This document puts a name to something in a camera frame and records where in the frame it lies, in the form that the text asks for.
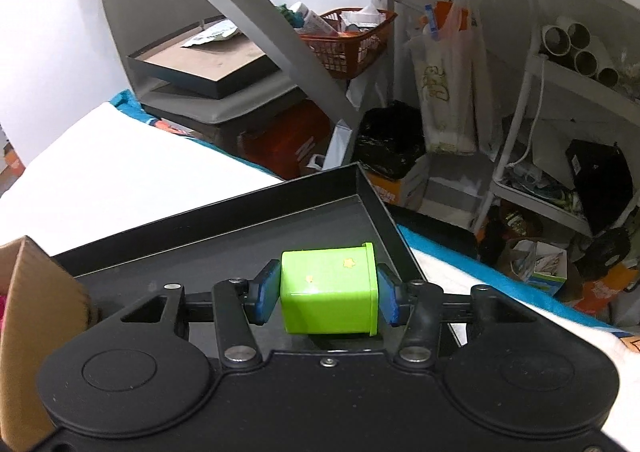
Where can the green toy box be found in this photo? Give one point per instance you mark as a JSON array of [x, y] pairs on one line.
[[325, 292]]

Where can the orange packet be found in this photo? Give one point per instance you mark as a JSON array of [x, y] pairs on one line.
[[607, 289]]

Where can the white plastic pipe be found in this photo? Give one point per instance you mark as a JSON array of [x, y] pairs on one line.
[[586, 62], [607, 77], [582, 32], [556, 39]]

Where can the clear plastic storage box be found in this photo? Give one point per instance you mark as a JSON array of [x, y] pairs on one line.
[[450, 197]]

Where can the grey desk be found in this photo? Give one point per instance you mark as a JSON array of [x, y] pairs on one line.
[[280, 32]]

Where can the red storage box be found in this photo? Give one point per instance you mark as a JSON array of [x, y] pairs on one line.
[[285, 137]]

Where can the white plastic bag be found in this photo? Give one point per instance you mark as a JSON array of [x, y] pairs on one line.
[[450, 82]]

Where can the white shelf rack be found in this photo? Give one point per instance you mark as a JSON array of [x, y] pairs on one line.
[[515, 122]]

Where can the black garbage bag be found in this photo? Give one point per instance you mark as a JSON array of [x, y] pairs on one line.
[[387, 139]]

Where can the red plastic basket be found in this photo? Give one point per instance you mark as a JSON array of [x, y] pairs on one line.
[[355, 44]]

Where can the brown cardboard box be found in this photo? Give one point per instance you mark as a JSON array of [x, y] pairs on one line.
[[35, 322]]

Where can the white orange cardboard box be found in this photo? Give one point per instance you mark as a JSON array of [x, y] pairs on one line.
[[400, 189]]

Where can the small white teal box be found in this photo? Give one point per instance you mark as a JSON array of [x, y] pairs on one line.
[[542, 267]]

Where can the black plastic tray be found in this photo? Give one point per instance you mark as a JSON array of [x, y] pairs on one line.
[[200, 252]]

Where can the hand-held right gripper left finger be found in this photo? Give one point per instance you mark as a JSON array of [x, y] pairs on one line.
[[265, 292]]

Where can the magenta plastic toy figure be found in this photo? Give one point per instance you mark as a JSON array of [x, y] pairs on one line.
[[1, 309]]

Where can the white mailer bag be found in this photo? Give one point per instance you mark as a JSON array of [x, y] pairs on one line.
[[215, 34]]

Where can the grey plastic tray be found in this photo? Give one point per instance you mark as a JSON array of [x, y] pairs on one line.
[[225, 104]]

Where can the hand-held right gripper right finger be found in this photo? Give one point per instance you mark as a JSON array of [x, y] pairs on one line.
[[387, 294]]

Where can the grey panel board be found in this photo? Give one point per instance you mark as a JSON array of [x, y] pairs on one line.
[[140, 7]]

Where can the black framed brown board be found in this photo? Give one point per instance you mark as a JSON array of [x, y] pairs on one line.
[[200, 62]]

